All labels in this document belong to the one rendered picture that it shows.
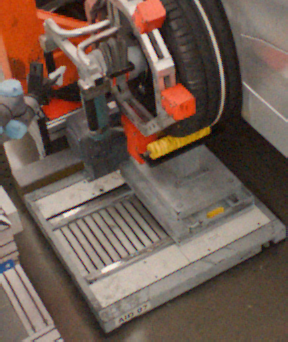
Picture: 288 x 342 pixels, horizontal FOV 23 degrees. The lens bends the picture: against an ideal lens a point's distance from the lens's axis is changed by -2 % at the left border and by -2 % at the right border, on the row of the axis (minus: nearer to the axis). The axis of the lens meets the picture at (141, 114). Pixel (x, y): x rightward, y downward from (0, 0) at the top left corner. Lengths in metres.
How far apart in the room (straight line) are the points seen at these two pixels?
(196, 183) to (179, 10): 0.89
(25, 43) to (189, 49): 0.82
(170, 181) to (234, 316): 0.60
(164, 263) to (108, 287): 0.24
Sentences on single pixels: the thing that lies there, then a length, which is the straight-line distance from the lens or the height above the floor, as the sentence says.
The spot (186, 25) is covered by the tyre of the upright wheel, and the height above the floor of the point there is 1.07.
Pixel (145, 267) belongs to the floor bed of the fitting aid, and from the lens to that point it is 2.85.
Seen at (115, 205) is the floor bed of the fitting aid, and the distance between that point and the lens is 3.12.
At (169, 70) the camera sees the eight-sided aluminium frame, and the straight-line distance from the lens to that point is 2.30.
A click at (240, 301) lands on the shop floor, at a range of 2.82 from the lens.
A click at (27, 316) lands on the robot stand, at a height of 0.21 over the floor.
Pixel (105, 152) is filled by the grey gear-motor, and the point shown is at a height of 0.28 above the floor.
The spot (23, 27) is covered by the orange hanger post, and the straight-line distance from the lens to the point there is 2.83.
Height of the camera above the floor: 2.28
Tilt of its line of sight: 39 degrees down
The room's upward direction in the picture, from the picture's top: 8 degrees counter-clockwise
